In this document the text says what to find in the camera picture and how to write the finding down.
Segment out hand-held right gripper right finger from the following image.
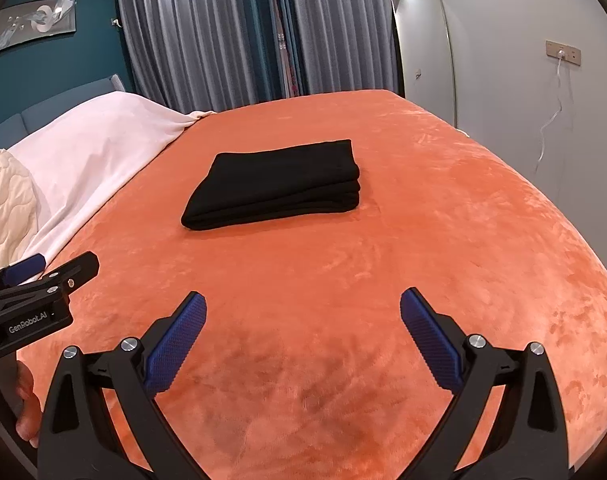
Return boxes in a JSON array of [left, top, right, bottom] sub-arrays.
[[400, 287, 570, 480]]

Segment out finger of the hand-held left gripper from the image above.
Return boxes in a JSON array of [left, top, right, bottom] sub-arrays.
[[4, 251, 100, 305], [0, 254, 47, 288]]

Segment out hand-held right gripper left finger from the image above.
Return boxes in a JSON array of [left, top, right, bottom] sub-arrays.
[[36, 291, 208, 480]]

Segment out black pants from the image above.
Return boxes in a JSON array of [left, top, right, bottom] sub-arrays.
[[180, 138, 360, 232]]

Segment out person's left hand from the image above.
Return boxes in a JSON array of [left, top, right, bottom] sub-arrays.
[[14, 360, 43, 450]]

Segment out cream quilted jacket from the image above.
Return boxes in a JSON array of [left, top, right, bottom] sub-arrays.
[[0, 149, 52, 277]]

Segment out orange plush blanket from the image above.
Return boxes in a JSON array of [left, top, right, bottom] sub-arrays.
[[16, 89, 607, 480]]

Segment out white bed sheet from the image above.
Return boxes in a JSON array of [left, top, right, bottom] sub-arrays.
[[6, 92, 217, 267]]

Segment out blue padded headboard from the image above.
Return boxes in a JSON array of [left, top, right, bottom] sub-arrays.
[[0, 74, 134, 153]]

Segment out grey curtain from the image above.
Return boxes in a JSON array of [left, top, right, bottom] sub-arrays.
[[118, 0, 283, 113], [296, 0, 403, 98]]

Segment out standing mirror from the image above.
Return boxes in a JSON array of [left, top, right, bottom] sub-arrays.
[[389, 0, 457, 128]]

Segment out blue curtain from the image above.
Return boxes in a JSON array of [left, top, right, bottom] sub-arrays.
[[274, 0, 304, 100]]

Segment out wall picture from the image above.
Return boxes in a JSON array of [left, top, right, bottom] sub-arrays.
[[0, 0, 78, 59]]

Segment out white charger cable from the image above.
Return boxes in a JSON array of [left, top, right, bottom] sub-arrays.
[[535, 51, 567, 174]]

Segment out beige wall socket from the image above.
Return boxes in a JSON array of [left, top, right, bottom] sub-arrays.
[[544, 40, 583, 66]]

